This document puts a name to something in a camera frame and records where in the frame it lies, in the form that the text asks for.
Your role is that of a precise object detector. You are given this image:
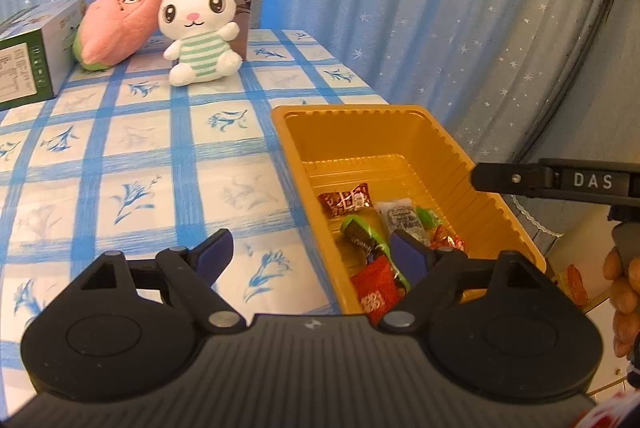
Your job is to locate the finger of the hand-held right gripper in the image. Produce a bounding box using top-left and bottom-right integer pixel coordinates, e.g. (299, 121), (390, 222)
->
(470, 161), (556, 198)

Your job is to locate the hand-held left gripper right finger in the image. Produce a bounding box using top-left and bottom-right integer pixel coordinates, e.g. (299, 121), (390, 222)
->
(378, 229), (543, 334)

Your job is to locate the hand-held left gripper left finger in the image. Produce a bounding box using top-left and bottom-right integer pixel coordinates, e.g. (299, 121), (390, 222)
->
(75, 228), (241, 335)

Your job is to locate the white grey snack packet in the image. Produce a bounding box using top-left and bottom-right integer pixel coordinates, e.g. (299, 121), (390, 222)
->
(375, 198), (431, 245)

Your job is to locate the red snack packet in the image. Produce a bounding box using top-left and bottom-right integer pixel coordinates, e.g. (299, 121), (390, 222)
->
(349, 255), (407, 315)

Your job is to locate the small red candy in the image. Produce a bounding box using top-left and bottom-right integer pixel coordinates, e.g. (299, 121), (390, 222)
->
(429, 225), (467, 254)

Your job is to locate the green dark candy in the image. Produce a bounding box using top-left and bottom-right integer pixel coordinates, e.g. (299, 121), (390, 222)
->
(341, 215), (392, 255)

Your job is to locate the red patterned candy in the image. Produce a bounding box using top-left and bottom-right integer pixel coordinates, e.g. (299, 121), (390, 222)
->
(318, 182), (374, 215)

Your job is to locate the orange plastic tray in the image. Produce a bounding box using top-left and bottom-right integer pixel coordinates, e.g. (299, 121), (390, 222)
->
(271, 104), (547, 315)

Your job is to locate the person's right hand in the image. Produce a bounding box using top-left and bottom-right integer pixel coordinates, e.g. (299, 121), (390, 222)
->
(602, 245), (640, 359)

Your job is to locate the grey lace-trimmed cloth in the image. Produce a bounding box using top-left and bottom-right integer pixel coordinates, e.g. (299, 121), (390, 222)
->
(492, 0), (640, 239)

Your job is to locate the pale wooden cabinet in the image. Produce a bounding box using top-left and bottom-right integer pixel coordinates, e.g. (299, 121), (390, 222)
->
(542, 213), (626, 401)

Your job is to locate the orange red object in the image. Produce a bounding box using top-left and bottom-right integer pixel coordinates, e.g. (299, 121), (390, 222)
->
(566, 264), (592, 305)

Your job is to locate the blue checkered tablecloth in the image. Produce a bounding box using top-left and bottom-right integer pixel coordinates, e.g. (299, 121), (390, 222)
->
(0, 28), (396, 359)

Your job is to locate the white rabbit plush toy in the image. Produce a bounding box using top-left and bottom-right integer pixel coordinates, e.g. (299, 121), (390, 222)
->
(157, 0), (244, 88)

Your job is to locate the red white printed clothing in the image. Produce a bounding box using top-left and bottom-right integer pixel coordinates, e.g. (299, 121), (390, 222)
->
(570, 358), (640, 428)

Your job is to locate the pink plush toy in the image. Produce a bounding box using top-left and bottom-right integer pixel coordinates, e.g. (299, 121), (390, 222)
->
(72, 0), (178, 72)

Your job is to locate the green cardboard box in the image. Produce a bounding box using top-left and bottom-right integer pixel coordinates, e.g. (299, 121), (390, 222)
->
(0, 0), (87, 111)

